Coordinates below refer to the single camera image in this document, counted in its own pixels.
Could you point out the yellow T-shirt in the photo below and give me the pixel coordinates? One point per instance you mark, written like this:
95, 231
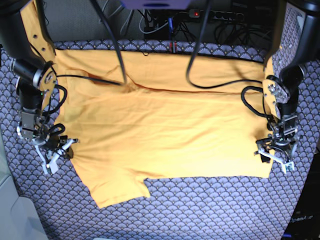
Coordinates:
157, 126

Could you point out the red-framed black clip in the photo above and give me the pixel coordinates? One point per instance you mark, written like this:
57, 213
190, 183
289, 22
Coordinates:
173, 47

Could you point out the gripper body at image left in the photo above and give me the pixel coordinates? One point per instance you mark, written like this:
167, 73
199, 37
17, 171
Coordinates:
33, 128

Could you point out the purple box at top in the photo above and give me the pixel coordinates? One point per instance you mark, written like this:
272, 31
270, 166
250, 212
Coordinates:
156, 4

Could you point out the white furniture at lower left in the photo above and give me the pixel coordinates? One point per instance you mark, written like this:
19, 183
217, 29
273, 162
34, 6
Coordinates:
18, 216

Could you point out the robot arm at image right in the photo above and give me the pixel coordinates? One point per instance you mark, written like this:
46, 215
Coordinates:
295, 42

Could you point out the black OpenArm case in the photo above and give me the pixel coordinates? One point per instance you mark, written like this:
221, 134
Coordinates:
305, 221

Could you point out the blue fan-patterned tablecloth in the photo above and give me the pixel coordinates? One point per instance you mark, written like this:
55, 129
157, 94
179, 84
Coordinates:
179, 208

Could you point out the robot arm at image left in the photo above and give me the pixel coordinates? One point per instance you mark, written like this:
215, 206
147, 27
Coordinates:
37, 89

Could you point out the black power strip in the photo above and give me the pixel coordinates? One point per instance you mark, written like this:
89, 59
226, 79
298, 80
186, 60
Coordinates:
218, 15

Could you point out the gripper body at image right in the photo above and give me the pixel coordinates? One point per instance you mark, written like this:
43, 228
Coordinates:
284, 137

